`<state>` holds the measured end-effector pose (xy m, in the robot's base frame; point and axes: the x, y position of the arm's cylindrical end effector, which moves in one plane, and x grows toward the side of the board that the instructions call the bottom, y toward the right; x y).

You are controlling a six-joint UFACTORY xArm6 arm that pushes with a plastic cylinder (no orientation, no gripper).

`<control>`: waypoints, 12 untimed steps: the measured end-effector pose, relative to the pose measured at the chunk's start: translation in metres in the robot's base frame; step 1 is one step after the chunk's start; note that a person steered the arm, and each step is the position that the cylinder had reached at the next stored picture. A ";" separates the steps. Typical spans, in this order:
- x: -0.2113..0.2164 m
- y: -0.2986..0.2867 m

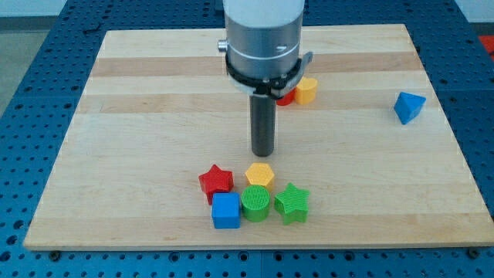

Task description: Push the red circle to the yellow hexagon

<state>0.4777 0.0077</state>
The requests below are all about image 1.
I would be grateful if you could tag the red circle block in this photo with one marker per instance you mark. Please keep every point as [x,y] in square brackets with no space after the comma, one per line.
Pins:
[287,99]

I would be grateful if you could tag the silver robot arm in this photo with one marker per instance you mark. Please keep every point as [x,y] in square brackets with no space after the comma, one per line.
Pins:
[262,45]

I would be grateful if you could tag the yellow hexagon block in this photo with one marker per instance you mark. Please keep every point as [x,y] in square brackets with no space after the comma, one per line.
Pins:
[260,174]

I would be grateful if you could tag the green circle block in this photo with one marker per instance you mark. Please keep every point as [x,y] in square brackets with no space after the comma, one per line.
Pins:
[255,203]

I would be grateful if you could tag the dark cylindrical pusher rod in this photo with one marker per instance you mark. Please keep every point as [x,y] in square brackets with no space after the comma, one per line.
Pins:
[263,124]

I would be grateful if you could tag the red star block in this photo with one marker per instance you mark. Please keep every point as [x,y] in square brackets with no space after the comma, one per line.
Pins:
[216,180]

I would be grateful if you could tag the blue cube block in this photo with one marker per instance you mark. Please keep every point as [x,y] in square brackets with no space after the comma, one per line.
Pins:
[226,210]

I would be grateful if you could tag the yellow pentagon block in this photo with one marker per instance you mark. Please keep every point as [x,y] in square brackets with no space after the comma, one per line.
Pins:
[306,90]

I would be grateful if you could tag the green star block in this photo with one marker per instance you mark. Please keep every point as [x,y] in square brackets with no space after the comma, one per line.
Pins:
[292,204]

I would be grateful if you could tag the wooden board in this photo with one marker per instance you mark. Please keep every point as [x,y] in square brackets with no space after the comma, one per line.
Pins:
[158,110]

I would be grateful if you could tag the blue triangle block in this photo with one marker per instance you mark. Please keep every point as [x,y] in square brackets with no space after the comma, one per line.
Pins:
[408,106]

